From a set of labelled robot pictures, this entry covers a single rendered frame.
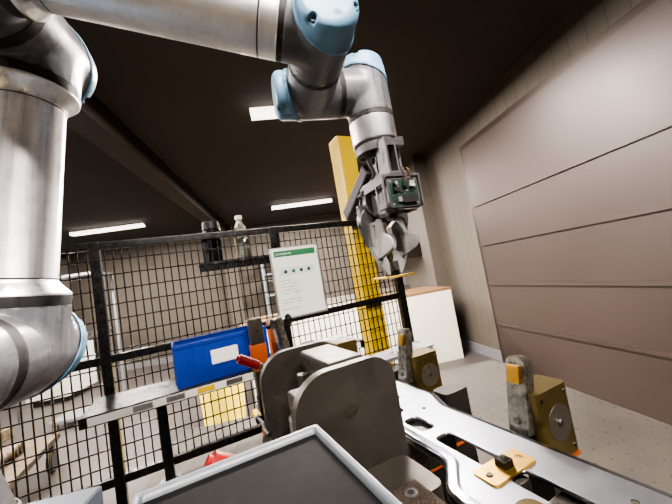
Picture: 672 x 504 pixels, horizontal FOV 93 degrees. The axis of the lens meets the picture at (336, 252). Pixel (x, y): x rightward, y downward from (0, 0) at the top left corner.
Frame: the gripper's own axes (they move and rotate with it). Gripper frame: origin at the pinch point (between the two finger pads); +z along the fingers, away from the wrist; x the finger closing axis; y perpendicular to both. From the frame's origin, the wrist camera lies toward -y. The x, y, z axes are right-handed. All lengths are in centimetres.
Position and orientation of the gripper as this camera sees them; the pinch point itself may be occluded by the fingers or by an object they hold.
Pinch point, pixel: (391, 266)
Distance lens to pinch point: 55.1
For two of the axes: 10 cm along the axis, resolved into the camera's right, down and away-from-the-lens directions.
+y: 3.9, -1.3, -9.1
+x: 9.1, -1.3, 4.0
